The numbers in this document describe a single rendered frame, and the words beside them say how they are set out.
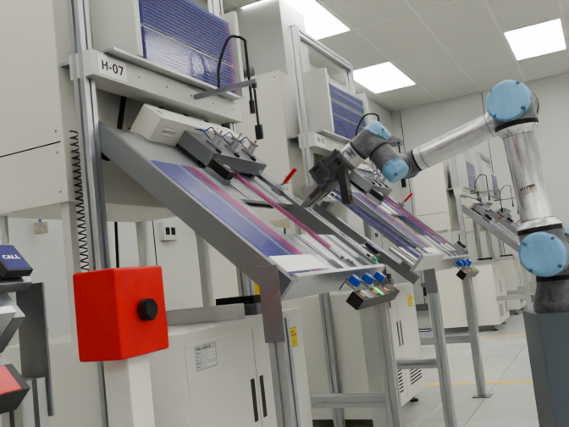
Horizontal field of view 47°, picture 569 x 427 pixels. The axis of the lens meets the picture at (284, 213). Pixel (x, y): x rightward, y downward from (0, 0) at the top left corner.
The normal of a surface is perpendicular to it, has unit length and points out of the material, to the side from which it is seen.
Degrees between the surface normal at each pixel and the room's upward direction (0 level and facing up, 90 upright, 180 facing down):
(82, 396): 90
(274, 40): 90
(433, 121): 90
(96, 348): 90
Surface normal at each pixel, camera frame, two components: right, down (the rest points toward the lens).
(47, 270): 0.89, -0.14
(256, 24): -0.44, -0.04
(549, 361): -0.11, -0.08
